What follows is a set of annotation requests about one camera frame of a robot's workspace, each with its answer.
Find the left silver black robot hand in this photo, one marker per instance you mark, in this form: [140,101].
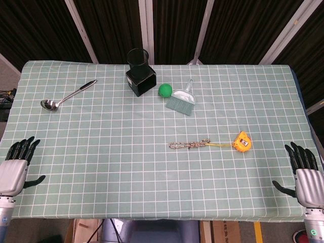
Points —
[12,172]

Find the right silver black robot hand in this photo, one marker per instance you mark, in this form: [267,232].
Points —
[307,184]

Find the yellow tape measure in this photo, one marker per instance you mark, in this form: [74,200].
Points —
[243,142]

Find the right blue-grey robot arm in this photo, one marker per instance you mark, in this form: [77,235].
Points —
[313,225]

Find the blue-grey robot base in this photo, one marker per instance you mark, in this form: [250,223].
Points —
[149,231]

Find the red black round object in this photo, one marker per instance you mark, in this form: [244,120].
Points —
[299,237]

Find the stainless steel ladle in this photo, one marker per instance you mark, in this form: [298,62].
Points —
[65,97]

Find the beige cardboard piece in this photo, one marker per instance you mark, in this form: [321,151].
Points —
[84,231]

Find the brown cardboard box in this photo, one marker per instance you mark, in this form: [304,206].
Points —
[225,231]

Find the green checkered tablecloth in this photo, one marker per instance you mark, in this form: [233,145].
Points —
[152,162]

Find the small teal hand brush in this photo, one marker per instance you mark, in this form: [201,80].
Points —
[182,100]

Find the black open box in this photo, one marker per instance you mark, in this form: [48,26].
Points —
[141,82]

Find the black cylindrical cup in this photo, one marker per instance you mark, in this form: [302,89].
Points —
[138,64]

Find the green ball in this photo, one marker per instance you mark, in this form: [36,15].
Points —
[165,90]

